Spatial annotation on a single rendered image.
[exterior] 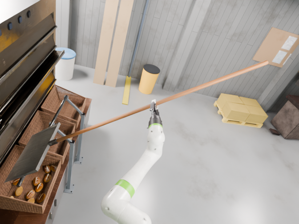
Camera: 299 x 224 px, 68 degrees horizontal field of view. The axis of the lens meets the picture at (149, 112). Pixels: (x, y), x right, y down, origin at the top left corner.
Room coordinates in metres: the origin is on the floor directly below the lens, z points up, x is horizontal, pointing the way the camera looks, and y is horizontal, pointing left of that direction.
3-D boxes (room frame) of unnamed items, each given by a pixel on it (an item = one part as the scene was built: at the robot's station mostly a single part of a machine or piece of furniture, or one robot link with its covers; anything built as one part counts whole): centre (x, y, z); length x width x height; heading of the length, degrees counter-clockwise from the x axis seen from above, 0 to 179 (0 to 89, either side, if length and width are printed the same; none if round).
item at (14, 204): (1.14, 0.93, 0.72); 0.56 x 0.49 x 0.28; 12
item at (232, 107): (4.84, -2.11, 0.19); 1.12 x 0.79 x 0.38; 102
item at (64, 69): (3.96, 2.07, 0.28); 0.46 x 0.46 x 0.57
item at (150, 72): (4.52, 0.28, 0.31); 0.39 x 0.39 x 0.61
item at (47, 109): (2.31, 1.16, 0.72); 0.56 x 0.49 x 0.28; 12
